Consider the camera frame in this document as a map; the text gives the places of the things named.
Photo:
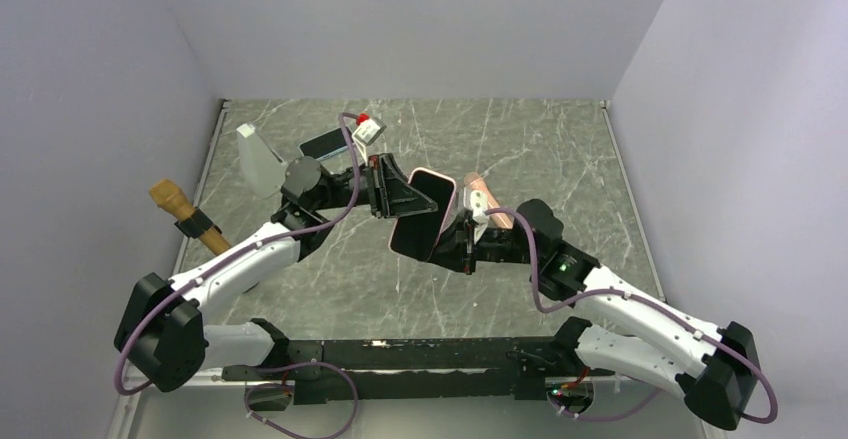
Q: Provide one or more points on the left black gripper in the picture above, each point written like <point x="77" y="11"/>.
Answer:
<point x="387" y="182"/>

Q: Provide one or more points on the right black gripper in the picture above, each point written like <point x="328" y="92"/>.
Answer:
<point x="454" y="246"/>

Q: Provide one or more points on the pink phone case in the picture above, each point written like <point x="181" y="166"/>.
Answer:
<point x="416" y="236"/>

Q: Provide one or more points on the phone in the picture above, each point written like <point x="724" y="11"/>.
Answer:
<point x="324" y="146"/>

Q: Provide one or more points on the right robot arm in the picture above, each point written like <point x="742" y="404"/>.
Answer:
<point x="715" y="370"/>

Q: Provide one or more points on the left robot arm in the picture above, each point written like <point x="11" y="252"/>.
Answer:
<point x="163" y="332"/>

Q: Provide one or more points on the pink microphone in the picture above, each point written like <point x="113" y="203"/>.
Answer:
<point x="475" y="182"/>

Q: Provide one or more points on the white wedge stand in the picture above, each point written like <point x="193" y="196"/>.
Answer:
<point x="262" y="168"/>

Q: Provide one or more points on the yellow microphone on stand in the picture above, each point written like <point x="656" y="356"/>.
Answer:
<point x="190" y="220"/>

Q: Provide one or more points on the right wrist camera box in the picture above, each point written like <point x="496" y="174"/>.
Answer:
<point x="477" y="202"/>

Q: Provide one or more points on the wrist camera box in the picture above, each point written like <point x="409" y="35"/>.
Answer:
<point x="368" y="129"/>
<point x="477" y="202"/>

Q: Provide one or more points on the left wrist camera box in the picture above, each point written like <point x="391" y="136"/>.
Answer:
<point x="368" y="129"/>

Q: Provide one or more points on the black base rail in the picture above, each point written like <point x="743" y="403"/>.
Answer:
<point x="523" y="368"/>

